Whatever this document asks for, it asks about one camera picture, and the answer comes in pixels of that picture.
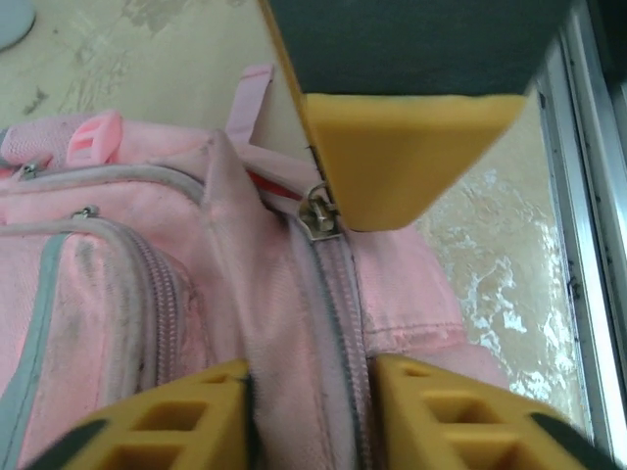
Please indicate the grey cup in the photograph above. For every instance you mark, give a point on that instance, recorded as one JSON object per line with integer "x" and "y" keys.
{"x": 12, "y": 17}

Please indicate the pink student backpack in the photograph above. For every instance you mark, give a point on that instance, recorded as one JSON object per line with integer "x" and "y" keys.
{"x": 147, "y": 294}

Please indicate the wide aluminium base rail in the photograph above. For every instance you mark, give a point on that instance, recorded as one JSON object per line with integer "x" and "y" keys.
{"x": 588, "y": 196}

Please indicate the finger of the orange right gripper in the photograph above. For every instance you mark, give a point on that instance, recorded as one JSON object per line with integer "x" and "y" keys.
{"x": 284, "y": 54}
{"x": 392, "y": 156}

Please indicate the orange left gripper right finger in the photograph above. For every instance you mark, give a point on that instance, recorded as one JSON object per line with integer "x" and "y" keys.
{"x": 441, "y": 431}

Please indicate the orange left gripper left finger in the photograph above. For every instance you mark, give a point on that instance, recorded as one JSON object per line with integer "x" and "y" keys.
{"x": 196, "y": 426}

